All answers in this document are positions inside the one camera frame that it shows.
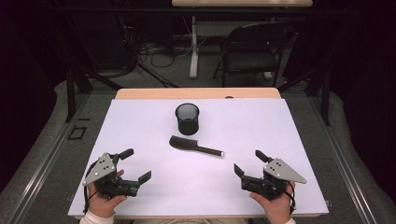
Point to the black mesh cup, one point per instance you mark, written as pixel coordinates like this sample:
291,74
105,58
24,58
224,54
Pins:
187,123

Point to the white table mat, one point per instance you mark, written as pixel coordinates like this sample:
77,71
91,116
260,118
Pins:
199,186

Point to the person's right hand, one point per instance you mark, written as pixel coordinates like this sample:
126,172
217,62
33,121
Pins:
278,208

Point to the person's left hand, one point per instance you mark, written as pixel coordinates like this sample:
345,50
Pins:
101,205

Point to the black folding chair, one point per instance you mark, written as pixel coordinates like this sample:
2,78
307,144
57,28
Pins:
249,60

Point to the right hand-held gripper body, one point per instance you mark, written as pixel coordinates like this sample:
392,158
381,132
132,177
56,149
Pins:
274,183

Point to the black hairbrush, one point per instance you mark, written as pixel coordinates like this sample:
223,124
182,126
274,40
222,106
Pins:
182,143

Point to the white-legged desk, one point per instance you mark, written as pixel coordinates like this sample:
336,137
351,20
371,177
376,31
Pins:
243,2

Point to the wooden table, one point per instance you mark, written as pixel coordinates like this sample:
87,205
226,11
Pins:
199,93

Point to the grey floor rail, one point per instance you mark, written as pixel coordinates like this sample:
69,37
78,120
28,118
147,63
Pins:
342,161
46,161

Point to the black metal stand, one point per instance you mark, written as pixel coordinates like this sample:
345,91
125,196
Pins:
71,93
325,96

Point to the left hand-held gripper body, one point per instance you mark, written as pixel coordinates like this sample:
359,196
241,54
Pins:
107,182

